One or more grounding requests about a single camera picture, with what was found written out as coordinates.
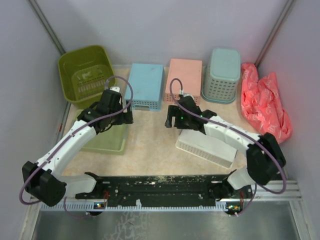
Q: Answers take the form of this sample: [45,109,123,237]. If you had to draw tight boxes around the white perforated tray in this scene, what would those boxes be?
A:
[175,129,237,169]

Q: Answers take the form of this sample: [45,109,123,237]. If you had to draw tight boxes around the light green shallow tray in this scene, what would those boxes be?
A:
[81,125,128,155]

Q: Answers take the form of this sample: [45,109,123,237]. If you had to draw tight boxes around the blue shallow plastic tray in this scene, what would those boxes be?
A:
[128,63,165,111]

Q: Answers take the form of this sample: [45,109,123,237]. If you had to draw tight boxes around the pink shallow plastic tray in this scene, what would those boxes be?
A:
[163,58,203,106]

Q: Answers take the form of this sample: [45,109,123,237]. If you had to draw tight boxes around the large teal perforated basket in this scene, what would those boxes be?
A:
[201,47,241,104]

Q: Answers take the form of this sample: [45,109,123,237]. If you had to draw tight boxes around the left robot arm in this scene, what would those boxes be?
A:
[19,86,133,207]

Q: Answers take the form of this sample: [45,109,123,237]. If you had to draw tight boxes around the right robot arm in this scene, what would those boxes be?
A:
[164,96,287,198]

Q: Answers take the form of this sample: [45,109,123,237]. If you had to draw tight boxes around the olive green plastic basket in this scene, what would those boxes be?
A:
[58,45,115,109]

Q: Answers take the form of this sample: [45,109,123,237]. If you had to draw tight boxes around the pink patterned plastic bag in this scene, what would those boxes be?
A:
[240,63,293,144]

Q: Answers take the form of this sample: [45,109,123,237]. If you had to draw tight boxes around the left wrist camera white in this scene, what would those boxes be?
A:
[110,86,121,93]

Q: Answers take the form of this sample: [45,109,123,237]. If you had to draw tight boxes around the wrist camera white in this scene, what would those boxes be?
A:
[179,93,194,99]
[110,86,121,93]

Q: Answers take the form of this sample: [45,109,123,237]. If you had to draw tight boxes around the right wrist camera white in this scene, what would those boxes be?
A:
[179,93,194,99]

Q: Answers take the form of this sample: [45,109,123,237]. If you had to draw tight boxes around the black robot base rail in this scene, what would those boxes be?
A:
[75,173,253,208]

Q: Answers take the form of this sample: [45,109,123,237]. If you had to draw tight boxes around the left corner metal post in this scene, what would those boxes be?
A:
[27,0,66,56]

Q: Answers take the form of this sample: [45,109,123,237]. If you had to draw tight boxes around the corner metal post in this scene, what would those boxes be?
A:
[254,0,297,68]
[27,0,66,56]

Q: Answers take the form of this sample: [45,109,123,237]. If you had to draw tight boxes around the white slotted cable duct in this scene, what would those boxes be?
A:
[39,201,230,213]

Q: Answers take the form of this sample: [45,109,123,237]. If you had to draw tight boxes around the aluminium frame rail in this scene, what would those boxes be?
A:
[249,181,302,201]

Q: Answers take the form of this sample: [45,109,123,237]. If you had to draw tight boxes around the right corner metal post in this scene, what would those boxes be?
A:
[254,0,297,68]

